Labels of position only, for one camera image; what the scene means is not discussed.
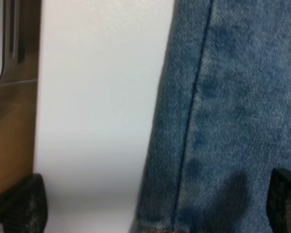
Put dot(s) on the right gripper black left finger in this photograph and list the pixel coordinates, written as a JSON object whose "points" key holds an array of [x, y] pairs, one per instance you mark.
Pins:
{"points": [[24, 207]]}

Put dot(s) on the brown metal frame post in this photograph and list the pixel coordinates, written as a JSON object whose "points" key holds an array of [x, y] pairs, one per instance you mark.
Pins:
{"points": [[20, 22]]}

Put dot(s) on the blue children's denim shorts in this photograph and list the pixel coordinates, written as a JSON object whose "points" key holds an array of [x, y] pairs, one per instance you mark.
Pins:
{"points": [[222, 119]]}

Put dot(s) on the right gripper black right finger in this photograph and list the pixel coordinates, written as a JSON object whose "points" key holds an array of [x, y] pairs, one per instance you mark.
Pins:
{"points": [[278, 206]]}

